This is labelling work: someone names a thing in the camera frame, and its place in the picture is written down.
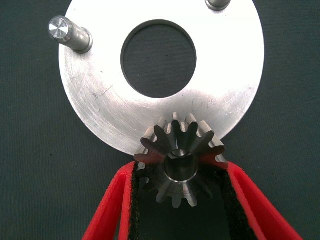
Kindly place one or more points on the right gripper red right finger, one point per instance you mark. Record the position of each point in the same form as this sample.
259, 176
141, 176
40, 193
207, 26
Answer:
260, 212

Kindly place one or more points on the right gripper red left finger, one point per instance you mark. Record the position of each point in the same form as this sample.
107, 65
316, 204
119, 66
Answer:
110, 207

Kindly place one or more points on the round metal carrier plate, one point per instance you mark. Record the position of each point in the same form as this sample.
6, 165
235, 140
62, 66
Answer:
100, 100

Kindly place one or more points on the small steel planetary gear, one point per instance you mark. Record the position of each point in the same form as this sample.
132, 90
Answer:
190, 190

